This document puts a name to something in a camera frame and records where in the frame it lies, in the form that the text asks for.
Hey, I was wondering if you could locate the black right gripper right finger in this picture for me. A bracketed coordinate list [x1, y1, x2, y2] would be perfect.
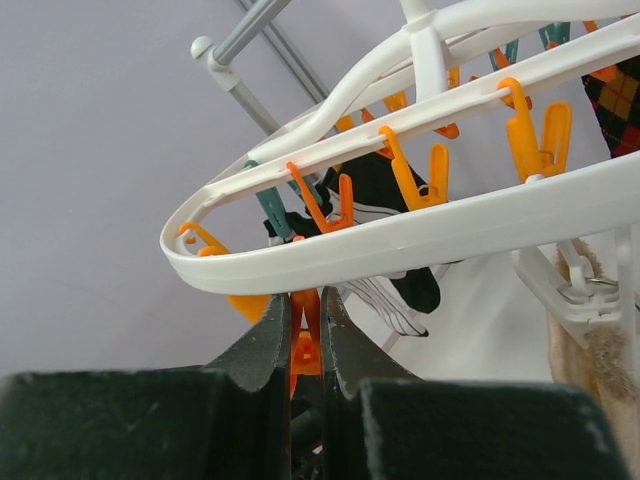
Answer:
[321, 287, 628, 479]

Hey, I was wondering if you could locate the hanging beige fuzzy sock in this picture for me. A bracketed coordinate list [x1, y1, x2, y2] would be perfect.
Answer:
[547, 243, 639, 479]

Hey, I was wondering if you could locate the white clip sock hanger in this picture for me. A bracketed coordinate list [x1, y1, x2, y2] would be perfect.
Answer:
[159, 0, 640, 346]

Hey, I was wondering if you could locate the orange clothes peg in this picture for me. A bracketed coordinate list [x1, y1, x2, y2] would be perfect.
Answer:
[290, 288, 322, 397]

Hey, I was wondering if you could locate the white drying rack stand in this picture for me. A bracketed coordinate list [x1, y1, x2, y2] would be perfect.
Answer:
[190, 1, 329, 135]

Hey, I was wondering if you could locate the hanging black striped sock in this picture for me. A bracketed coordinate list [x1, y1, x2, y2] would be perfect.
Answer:
[261, 152, 441, 337]

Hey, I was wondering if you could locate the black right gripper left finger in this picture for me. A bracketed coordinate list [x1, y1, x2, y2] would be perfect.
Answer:
[1, 294, 291, 479]

